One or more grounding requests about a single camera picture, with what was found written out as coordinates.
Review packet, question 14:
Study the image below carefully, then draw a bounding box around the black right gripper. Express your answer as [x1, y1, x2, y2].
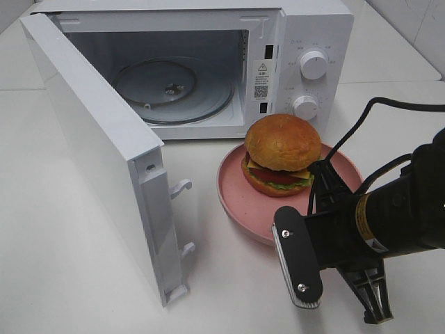
[272, 160, 386, 308]

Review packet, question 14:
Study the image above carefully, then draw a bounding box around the pink round plate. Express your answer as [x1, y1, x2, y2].
[216, 142, 365, 248]

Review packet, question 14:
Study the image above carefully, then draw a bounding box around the burger with lettuce and cheese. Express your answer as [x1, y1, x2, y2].
[241, 114, 322, 197]

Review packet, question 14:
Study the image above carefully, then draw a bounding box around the white timer knob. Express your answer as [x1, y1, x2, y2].
[292, 95, 319, 120]

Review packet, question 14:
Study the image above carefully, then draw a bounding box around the white microwave door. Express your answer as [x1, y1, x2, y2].
[21, 14, 195, 305]

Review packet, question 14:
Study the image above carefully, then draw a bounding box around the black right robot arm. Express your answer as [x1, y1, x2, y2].
[273, 132, 444, 324]

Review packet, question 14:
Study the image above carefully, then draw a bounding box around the upper white power knob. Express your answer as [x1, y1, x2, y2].
[300, 50, 327, 80]

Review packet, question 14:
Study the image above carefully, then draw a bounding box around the white microwave oven body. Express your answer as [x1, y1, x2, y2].
[28, 1, 354, 140]

